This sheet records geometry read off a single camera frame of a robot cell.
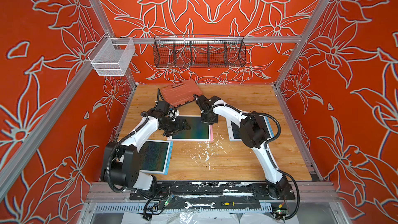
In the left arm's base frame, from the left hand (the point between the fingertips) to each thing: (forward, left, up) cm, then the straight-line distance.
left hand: (184, 129), depth 84 cm
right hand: (+11, -12, -8) cm, 18 cm away
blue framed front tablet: (-13, +16, -9) cm, 22 cm away
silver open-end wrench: (-33, -16, -10) cm, 38 cm away
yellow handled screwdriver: (-32, -26, -10) cm, 42 cm away
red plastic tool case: (+32, +7, -6) cm, 34 cm away
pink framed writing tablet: (+5, -8, -11) cm, 14 cm away
